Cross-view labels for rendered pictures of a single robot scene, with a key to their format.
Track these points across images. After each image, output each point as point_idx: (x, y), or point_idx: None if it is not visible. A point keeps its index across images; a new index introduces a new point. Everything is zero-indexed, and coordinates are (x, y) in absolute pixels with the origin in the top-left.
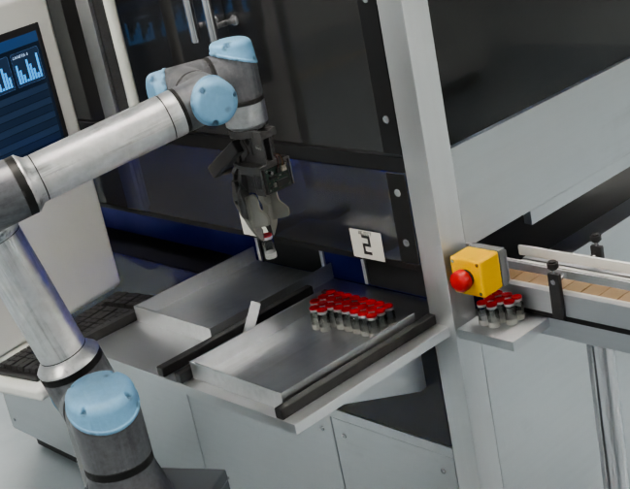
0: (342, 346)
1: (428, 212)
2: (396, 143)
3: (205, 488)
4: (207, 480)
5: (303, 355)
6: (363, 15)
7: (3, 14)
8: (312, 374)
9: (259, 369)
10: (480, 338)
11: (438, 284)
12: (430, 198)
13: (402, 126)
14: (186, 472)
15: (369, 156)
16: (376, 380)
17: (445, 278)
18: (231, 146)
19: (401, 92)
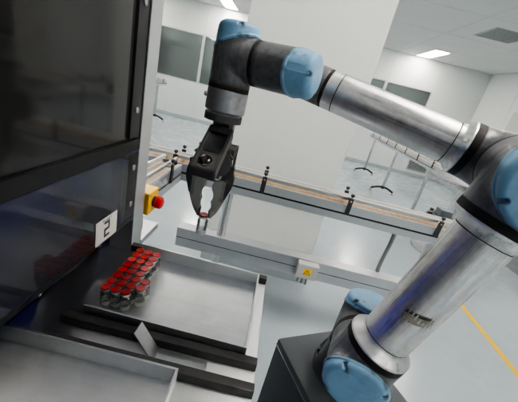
0: (172, 281)
1: (144, 172)
2: (137, 128)
3: (300, 338)
4: (294, 341)
5: (188, 297)
6: (141, 16)
7: None
8: (234, 267)
9: (215, 316)
10: (148, 234)
11: (139, 219)
12: (147, 161)
13: (145, 113)
14: (294, 359)
15: (122, 146)
16: None
17: (142, 212)
18: (232, 134)
19: (149, 86)
